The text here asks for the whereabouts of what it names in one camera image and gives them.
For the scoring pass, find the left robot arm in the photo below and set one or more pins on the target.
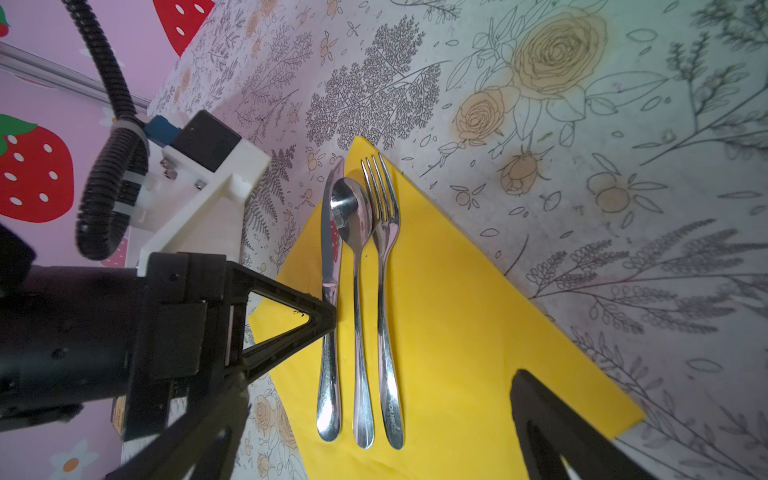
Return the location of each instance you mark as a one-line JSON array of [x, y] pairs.
[[67, 337]]

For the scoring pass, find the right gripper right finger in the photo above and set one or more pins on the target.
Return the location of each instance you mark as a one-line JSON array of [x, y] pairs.
[[553, 437]]

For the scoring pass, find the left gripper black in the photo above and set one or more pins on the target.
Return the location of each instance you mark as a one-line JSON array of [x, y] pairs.
[[192, 325]]

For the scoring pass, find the yellow paper napkin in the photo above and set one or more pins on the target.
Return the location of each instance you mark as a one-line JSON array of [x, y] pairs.
[[460, 331]]

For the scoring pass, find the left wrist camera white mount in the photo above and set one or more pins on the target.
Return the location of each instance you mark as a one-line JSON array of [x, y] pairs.
[[193, 197]]

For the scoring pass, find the silver spoon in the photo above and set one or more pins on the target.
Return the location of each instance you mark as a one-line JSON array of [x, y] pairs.
[[351, 212]]

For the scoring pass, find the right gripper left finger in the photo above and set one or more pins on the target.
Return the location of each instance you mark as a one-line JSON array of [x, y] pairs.
[[202, 444]]

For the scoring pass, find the silver knife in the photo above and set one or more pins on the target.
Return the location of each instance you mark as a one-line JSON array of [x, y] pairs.
[[328, 415]]

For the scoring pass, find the silver fork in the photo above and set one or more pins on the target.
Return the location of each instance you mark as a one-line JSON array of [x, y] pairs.
[[385, 230]]

